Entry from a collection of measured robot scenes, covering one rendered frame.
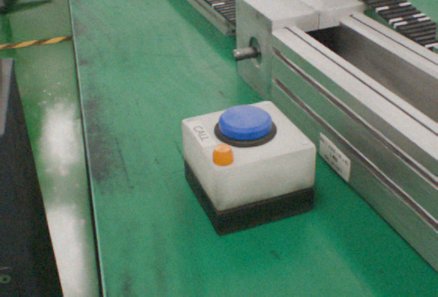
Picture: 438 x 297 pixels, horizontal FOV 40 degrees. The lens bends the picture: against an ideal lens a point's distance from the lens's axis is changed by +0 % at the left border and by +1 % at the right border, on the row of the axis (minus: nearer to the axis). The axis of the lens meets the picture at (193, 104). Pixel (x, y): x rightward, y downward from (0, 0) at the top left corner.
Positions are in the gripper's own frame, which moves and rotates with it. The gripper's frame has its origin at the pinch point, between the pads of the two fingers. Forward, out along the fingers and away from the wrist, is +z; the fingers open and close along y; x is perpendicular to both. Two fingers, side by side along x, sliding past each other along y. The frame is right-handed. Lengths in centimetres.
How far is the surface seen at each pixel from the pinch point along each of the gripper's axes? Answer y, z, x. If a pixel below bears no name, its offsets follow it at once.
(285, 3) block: -20.8, -6.3, -14.7
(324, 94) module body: -24.0, -3.1, -28.0
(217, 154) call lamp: -35.8, -3.8, -33.6
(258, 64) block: -24.0, -0.3, -14.9
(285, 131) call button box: -29.5, -2.9, -31.7
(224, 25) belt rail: -20.6, 2.2, 3.1
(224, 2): -19.8, -0.3, 4.7
